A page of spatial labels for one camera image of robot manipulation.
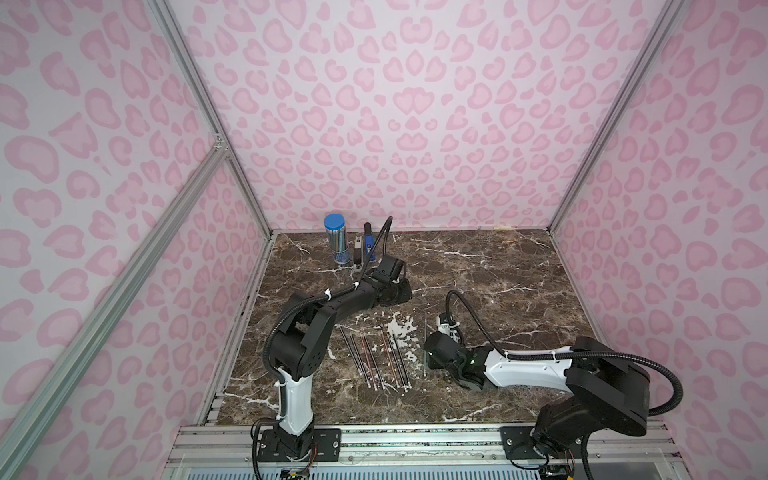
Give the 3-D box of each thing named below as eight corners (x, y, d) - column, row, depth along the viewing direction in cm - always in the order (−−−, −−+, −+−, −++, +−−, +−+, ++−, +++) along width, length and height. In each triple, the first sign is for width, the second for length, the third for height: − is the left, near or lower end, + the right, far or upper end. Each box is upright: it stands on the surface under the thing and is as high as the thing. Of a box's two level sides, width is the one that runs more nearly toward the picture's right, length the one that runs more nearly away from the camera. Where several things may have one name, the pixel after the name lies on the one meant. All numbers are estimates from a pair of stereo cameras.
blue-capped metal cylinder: (333, 265, 112) (322, 228, 97) (335, 251, 116) (326, 213, 101) (349, 265, 112) (342, 228, 97) (351, 251, 116) (344, 213, 101)
